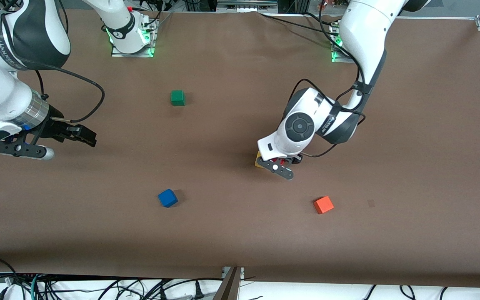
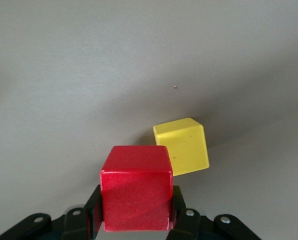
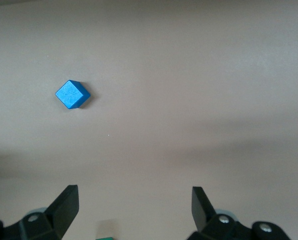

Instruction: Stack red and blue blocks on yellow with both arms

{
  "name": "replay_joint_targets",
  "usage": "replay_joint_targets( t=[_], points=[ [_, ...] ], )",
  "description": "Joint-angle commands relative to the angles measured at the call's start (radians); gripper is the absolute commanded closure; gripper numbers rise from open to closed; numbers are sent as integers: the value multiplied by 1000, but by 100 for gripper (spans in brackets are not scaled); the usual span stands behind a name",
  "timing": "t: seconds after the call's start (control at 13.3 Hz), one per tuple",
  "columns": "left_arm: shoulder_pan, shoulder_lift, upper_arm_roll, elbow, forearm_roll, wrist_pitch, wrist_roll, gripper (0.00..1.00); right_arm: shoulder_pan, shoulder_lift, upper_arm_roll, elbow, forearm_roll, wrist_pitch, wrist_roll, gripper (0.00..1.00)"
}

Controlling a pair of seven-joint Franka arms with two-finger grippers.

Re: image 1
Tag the brown beam under table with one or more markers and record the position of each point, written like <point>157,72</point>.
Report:
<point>228,289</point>

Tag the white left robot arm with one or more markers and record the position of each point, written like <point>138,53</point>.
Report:
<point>365,33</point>

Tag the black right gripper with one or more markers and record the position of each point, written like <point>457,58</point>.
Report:
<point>54,124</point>

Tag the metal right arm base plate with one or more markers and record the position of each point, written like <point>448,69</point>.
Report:
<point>150,41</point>

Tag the black power plug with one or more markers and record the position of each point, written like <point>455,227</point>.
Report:
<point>198,291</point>

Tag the small metal bracket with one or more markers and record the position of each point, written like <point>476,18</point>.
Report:
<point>242,273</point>

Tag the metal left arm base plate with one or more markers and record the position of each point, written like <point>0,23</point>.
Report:
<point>335,56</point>

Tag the yellow wooden block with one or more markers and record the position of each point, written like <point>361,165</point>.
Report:
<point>258,160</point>

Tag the orange wooden block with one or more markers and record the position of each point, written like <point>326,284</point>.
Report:
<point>323,205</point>

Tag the brown table cover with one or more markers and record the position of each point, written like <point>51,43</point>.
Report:
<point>240,233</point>

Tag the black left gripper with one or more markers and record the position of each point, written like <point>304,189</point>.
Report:
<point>293,158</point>

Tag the green wooden block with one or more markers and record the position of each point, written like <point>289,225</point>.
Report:
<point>177,98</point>

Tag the red wooden block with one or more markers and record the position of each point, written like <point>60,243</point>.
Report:
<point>283,161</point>

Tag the blue wooden block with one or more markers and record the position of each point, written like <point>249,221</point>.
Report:
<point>168,198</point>

